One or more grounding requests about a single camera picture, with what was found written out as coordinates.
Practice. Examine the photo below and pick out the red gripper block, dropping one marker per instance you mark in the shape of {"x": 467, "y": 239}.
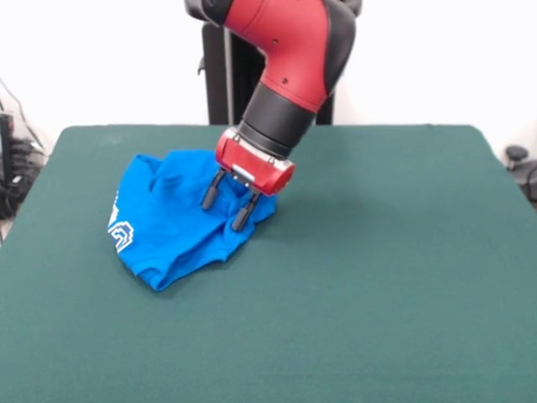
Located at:
{"x": 251, "y": 163}

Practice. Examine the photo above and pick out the blue printed t-shirt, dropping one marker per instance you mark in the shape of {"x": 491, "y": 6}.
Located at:
{"x": 168, "y": 218}

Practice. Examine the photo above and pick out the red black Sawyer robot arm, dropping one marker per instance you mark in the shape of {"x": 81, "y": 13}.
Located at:
{"x": 293, "y": 54}

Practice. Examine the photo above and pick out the dark green table cloth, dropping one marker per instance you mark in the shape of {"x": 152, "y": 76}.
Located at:
{"x": 377, "y": 252}

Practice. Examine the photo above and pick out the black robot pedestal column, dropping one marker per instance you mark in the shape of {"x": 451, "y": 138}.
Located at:
{"x": 216, "y": 84}

